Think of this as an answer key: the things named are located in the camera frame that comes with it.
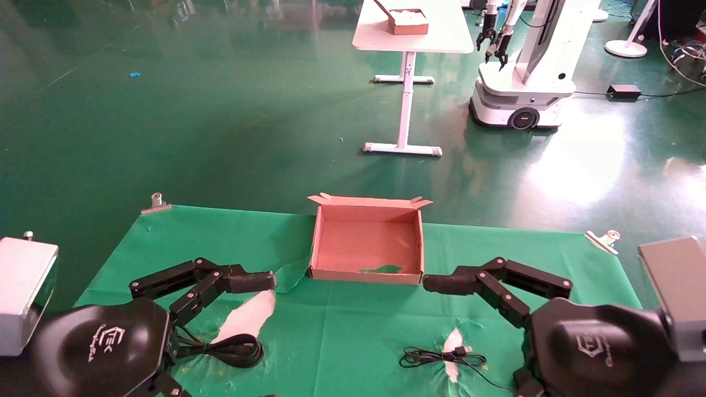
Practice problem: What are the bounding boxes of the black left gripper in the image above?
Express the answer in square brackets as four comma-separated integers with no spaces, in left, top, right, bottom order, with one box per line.
[30,297,191,397]

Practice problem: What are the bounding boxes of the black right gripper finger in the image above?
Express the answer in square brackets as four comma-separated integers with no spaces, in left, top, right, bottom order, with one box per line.
[422,256,573,330]

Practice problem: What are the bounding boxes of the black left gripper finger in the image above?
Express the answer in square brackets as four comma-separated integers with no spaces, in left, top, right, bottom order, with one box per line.
[129,257,277,327]

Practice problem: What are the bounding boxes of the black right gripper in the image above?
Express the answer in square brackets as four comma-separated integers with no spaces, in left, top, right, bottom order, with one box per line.
[512,297,683,397]

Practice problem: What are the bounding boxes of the thin black USB cable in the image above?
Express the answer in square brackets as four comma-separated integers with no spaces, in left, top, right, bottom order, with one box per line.
[399,345,516,393]

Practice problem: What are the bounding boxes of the thick black power cable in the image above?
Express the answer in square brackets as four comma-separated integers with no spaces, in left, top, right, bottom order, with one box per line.
[175,328,266,369]

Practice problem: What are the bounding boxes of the open brown cardboard box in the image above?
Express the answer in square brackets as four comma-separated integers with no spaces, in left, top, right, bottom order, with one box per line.
[307,192,434,286]

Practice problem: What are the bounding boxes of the small brown cardboard box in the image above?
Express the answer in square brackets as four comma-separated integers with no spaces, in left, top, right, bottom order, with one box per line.
[373,0,430,36]

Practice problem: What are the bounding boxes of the green tablecloth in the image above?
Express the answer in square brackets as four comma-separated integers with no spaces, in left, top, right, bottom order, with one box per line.
[74,205,643,397]

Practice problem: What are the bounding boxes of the metal table clip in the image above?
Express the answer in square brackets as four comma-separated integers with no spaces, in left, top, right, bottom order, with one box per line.
[141,192,172,215]
[585,229,621,256]

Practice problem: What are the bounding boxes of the white wheeled robot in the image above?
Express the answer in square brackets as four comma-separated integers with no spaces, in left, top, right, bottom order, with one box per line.
[468,0,603,131]

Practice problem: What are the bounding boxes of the black power adapter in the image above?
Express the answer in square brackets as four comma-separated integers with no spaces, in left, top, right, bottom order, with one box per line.
[607,84,643,101]

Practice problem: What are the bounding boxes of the white packing foam pieces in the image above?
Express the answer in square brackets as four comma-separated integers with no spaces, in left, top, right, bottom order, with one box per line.
[392,8,429,24]

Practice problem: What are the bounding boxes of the white floor stand base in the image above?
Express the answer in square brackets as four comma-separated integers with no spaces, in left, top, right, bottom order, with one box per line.
[604,0,661,58]

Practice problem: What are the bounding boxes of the black cabinet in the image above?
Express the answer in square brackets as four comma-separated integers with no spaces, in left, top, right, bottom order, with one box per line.
[629,0,706,40]

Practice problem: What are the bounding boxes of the white pedestal table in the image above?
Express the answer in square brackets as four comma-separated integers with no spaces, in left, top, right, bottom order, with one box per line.
[352,0,475,158]

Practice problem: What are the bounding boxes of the tangled cable bundle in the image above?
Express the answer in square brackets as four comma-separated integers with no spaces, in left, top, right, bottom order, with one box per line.
[657,0,706,89]

